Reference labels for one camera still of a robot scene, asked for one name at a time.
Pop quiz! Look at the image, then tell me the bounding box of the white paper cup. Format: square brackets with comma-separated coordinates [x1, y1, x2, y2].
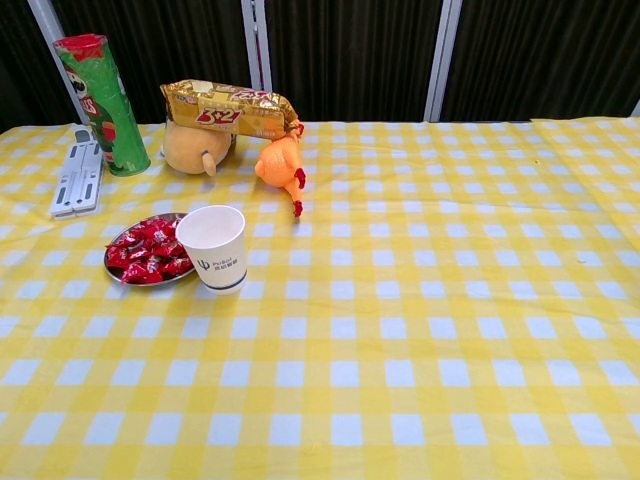
[174, 204, 250, 296]

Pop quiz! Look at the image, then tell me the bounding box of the orange rubber chicken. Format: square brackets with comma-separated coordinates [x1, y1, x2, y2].
[253, 122, 309, 219]

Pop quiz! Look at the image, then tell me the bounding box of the yellow checked tablecloth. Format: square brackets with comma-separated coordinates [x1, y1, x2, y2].
[0, 115, 640, 480]

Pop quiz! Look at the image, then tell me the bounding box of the yellow plush toy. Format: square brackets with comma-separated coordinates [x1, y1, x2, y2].
[160, 119, 236, 177]

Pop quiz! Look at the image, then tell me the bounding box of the gold biscuit package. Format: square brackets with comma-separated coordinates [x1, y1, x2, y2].
[159, 78, 301, 140]

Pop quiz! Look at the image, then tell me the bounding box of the black pleated curtain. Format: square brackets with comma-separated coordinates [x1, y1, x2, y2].
[0, 0, 640, 134]

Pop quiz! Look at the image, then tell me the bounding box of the round metal plate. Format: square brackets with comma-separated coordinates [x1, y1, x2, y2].
[103, 212, 197, 287]

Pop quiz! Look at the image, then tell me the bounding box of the green Pringles can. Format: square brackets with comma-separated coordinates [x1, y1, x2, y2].
[53, 33, 152, 177]

